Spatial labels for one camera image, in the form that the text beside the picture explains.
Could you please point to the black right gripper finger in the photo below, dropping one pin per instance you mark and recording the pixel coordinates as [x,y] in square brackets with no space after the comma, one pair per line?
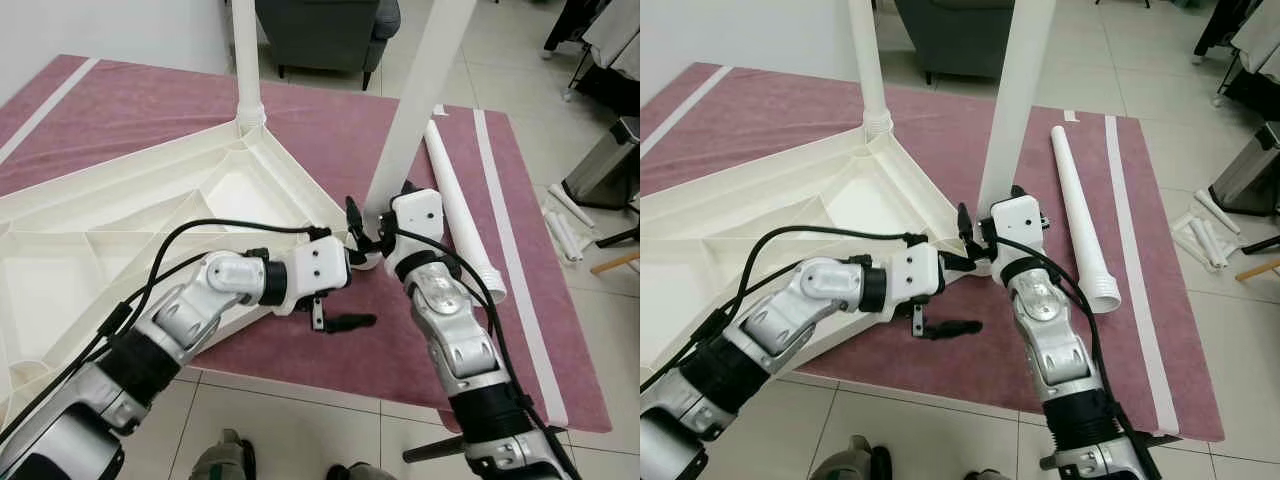
[408,187]
[964,225]
[353,220]
[1018,192]

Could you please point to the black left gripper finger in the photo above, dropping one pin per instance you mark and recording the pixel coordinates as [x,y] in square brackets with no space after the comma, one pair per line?
[352,322]
[368,263]
[955,327]
[960,263]

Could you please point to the white plastic table leg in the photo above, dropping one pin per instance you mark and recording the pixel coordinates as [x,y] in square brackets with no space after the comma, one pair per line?
[460,210]
[248,60]
[420,100]
[1080,215]
[868,60]
[1015,100]

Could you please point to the white plastic table top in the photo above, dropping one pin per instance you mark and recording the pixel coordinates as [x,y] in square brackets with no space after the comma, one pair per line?
[120,230]
[740,240]

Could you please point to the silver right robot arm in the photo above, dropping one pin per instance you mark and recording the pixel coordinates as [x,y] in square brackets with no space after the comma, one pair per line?
[455,350]
[1060,350]

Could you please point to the pink table cloth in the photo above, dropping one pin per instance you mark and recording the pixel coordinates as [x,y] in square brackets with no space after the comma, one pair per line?
[330,380]
[950,390]

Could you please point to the white tape strip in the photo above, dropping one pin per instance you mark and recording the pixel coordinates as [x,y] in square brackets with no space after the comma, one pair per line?
[1140,280]
[50,105]
[685,110]
[515,270]

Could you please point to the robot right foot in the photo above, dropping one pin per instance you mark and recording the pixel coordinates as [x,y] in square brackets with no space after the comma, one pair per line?
[995,475]
[360,472]

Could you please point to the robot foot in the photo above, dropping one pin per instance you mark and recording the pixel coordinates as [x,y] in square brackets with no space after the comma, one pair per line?
[222,458]
[360,472]
[995,475]
[855,462]

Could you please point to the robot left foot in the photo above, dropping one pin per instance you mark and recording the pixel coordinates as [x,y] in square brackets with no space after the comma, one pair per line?
[222,458]
[855,462]

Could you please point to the grey armchair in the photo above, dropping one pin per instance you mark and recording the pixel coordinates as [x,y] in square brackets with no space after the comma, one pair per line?
[950,35]
[320,35]

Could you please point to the steel pedal bin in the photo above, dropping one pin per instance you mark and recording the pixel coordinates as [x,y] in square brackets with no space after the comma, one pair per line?
[610,165]
[1250,170]

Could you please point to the wooden side table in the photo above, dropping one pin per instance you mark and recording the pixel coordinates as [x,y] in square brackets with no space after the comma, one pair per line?
[1258,270]
[615,262]

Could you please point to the grey hanging clothes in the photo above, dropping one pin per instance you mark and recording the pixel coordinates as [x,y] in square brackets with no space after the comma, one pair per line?
[1250,45]
[610,40]

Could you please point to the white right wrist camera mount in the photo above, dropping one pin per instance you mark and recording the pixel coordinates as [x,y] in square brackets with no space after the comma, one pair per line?
[1018,230]
[415,225]

